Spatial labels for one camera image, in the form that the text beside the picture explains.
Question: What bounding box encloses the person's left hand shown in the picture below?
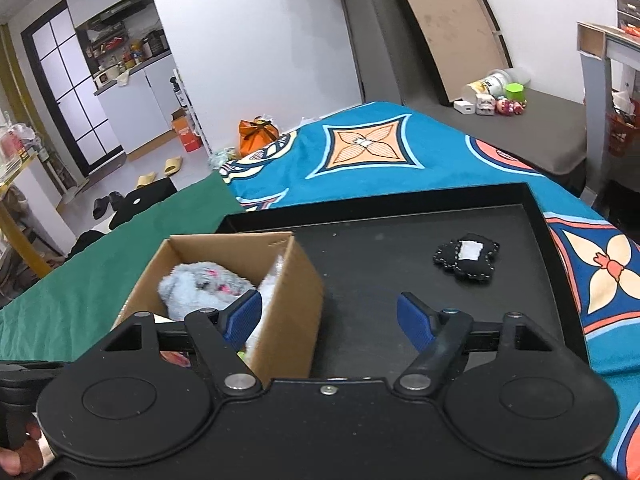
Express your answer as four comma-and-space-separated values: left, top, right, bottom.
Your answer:
0, 420, 46, 476

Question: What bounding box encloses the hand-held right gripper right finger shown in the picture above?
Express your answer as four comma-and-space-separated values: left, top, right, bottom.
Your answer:
395, 291, 571, 396

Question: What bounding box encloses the brown leaning board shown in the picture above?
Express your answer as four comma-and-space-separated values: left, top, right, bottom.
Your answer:
382, 0, 513, 106

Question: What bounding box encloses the red basket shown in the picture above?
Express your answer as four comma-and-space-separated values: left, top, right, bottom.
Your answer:
607, 92, 640, 158

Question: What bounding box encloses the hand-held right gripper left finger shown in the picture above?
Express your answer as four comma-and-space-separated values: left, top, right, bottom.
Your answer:
102, 290, 264, 396

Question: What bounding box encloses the grey table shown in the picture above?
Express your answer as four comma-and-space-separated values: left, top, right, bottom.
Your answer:
577, 21, 640, 196

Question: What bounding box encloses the brown cardboard box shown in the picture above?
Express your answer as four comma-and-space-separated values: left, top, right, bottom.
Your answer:
111, 231, 325, 381

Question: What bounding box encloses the black bag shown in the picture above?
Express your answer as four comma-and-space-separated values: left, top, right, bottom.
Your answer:
110, 177, 178, 231

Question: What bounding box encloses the grey upright panel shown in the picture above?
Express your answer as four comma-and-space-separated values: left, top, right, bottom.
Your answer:
335, 0, 443, 107

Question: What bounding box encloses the cluttered kitchen shelf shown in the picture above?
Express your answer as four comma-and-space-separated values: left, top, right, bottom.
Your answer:
75, 0, 171, 91

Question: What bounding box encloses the green cloth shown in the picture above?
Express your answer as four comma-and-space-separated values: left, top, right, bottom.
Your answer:
0, 172, 246, 361

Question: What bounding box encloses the yellow metal rack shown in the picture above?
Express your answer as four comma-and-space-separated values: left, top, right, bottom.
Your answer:
0, 110, 56, 281

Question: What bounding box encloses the clear plastic jar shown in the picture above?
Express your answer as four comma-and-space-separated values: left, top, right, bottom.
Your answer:
462, 67, 531, 101

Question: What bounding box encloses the white wire rack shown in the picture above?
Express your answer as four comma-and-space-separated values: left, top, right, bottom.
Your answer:
170, 75, 201, 136

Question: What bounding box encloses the orange cardboard box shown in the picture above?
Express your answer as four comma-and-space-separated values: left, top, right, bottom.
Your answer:
171, 109, 202, 153

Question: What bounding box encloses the black framed glass door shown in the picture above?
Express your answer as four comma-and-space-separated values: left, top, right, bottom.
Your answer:
20, 0, 126, 176

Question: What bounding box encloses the black tray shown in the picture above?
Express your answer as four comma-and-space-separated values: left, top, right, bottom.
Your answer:
212, 182, 588, 378

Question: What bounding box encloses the black felt patch toy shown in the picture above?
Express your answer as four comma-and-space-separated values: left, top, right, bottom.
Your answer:
432, 232, 501, 285

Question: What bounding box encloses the large grey fuzzy plush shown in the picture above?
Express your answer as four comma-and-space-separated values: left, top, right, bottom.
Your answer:
157, 262, 258, 321

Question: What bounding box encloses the crumpled clear plastic bag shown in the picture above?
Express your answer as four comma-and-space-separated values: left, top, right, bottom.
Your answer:
207, 147, 240, 170

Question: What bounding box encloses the orange bag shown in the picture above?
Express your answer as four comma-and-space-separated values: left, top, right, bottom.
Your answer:
237, 117, 281, 158

